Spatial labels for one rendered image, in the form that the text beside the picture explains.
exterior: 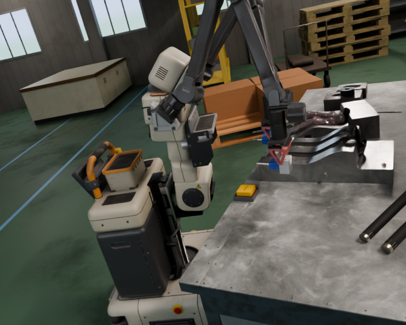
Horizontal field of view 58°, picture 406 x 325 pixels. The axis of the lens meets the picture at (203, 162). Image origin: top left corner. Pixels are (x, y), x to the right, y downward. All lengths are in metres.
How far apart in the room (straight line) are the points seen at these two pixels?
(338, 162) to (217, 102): 3.20
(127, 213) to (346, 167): 0.92
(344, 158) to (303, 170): 0.16
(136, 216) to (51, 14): 8.68
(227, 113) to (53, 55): 6.42
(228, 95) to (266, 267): 3.57
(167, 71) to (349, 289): 1.03
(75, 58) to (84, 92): 2.48
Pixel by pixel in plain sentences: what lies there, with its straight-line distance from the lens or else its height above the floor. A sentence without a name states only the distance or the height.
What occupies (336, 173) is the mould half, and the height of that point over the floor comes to 0.84.
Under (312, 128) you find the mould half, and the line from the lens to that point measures 1.82.
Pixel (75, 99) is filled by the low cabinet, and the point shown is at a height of 0.34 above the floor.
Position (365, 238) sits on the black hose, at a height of 0.82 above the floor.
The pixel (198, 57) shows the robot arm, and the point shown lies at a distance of 1.39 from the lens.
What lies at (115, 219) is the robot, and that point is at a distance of 1.69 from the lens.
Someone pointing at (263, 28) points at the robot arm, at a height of 1.38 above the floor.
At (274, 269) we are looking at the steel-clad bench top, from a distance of 1.13.
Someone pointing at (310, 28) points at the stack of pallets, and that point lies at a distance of 7.08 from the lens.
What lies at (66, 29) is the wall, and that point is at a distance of 9.94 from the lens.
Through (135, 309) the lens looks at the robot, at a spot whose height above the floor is 0.26.
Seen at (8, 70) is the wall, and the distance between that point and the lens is 10.91.
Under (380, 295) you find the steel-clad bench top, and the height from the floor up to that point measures 0.80.
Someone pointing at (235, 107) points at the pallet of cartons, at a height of 0.29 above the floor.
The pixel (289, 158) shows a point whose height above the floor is 0.96.
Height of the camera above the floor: 1.54
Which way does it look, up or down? 23 degrees down
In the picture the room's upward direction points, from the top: 13 degrees counter-clockwise
